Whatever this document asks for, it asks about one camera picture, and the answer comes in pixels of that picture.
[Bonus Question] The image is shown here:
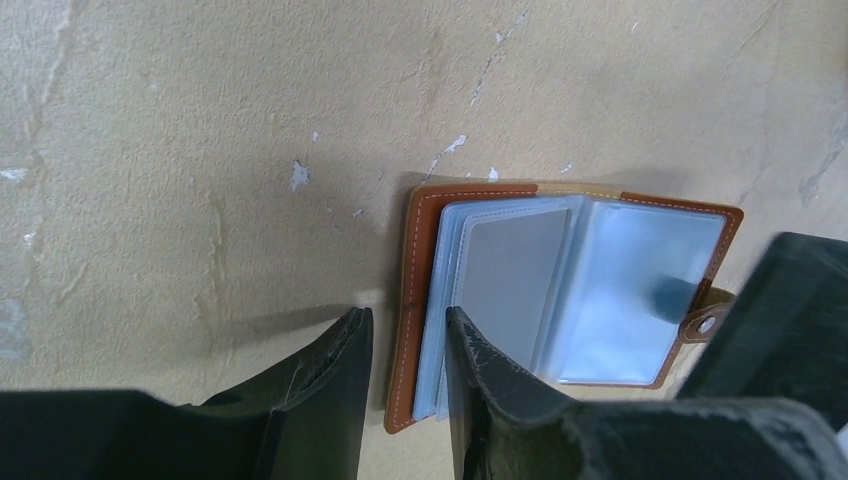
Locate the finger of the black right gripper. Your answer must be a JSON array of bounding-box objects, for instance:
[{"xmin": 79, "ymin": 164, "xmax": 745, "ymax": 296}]
[{"xmin": 677, "ymin": 232, "xmax": 847, "ymax": 431}]

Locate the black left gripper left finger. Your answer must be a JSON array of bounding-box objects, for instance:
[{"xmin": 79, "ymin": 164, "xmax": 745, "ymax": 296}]
[{"xmin": 1, "ymin": 308, "xmax": 373, "ymax": 479}]

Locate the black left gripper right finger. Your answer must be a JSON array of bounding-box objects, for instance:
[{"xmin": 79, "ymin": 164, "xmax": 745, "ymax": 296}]
[{"xmin": 445, "ymin": 307, "xmax": 847, "ymax": 479}]

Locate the brown leather card holder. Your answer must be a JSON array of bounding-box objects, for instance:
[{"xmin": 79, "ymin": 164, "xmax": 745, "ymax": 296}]
[{"xmin": 384, "ymin": 182, "xmax": 744, "ymax": 434}]

